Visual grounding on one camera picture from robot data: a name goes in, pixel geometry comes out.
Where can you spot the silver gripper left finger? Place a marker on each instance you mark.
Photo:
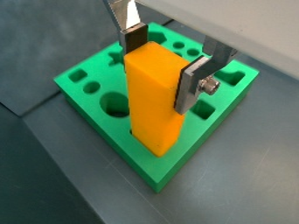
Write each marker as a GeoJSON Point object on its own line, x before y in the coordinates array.
{"type": "Point", "coordinates": [132, 31]}

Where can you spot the green foam shape board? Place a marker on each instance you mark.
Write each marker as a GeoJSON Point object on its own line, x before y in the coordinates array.
{"type": "Point", "coordinates": [95, 88]}

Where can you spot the orange rectangular block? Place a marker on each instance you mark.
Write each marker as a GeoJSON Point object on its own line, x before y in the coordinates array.
{"type": "Point", "coordinates": [152, 73]}

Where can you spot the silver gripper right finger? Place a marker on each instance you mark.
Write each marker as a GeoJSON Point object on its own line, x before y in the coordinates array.
{"type": "Point", "coordinates": [196, 76]}

